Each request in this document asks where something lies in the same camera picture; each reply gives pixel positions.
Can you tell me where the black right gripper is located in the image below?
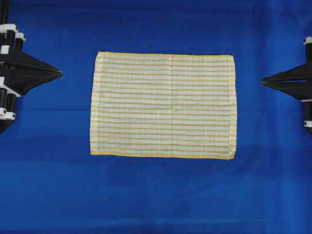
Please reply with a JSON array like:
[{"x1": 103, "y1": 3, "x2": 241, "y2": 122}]
[{"x1": 261, "y1": 37, "x2": 312, "y2": 127}]

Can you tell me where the black vertical frame post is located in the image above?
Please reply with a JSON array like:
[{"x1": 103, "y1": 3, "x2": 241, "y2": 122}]
[{"x1": 0, "y1": 0, "x2": 9, "y2": 24}]

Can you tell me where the yellow striped towel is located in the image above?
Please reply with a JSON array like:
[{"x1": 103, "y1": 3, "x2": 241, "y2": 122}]
[{"x1": 90, "y1": 52, "x2": 237, "y2": 159}]

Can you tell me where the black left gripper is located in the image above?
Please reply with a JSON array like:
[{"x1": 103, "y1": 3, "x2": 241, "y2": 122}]
[{"x1": 0, "y1": 23, "x2": 62, "y2": 121}]

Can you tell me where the blue table cloth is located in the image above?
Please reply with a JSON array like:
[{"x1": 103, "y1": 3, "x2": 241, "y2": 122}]
[{"x1": 0, "y1": 0, "x2": 312, "y2": 234}]

